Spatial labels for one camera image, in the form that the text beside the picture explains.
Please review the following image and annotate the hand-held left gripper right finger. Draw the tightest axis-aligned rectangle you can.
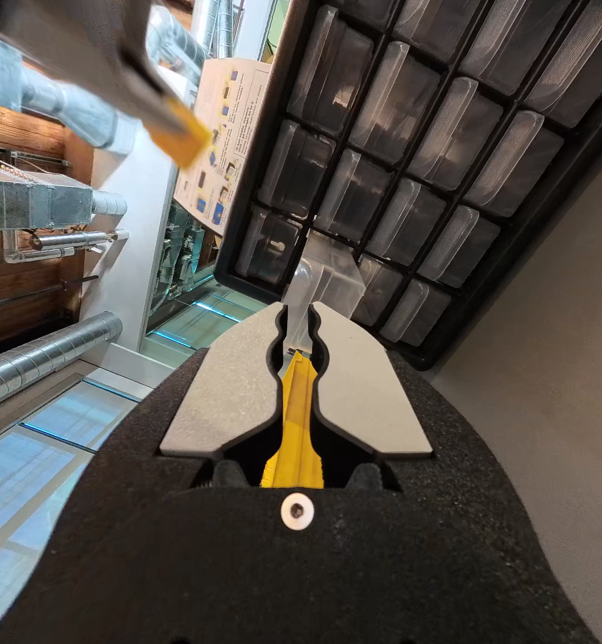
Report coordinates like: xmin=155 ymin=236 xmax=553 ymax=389
xmin=309 ymin=300 xmax=434 ymax=461

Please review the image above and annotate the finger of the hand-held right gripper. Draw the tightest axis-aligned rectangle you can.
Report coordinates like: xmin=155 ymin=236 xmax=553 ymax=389
xmin=0 ymin=0 xmax=178 ymax=109

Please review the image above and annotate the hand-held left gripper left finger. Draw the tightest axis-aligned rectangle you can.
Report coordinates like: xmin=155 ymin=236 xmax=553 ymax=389
xmin=161 ymin=302 xmax=287 ymax=459

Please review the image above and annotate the yellow plastic bin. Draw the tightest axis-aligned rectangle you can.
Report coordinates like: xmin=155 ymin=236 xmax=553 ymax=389
xmin=259 ymin=350 xmax=328 ymax=489

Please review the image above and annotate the yellow cube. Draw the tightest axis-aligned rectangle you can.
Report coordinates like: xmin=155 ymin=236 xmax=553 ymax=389
xmin=143 ymin=96 xmax=215 ymax=170

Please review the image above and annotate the clear plastic drawer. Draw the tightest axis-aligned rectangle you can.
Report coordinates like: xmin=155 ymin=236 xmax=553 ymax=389
xmin=279 ymin=230 xmax=365 ymax=355

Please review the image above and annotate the black drawer cabinet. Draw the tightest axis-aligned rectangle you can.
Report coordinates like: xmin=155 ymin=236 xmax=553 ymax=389
xmin=213 ymin=0 xmax=602 ymax=371

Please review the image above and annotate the silver pipe bundle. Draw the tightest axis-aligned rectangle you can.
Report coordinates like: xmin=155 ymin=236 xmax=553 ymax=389
xmin=148 ymin=0 xmax=239 ymax=79

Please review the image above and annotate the printed instruction sheet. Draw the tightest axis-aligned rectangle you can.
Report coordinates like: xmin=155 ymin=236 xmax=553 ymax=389
xmin=173 ymin=58 xmax=275 ymax=238

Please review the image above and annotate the metal air duct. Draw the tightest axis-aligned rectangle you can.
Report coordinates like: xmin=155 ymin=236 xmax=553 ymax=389
xmin=0 ymin=164 xmax=131 ymax=264
xmin=0 ymin=25 xmax=143 ymax=154

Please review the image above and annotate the round metal duct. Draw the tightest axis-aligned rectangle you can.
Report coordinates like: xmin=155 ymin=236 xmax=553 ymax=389
xmin=0 ymin=310 xmax=125 ymax=415

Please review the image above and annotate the glass partition wall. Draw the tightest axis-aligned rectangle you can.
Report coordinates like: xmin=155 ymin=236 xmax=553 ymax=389
xmin=0 ymin=197 xmax=282 ymax=609

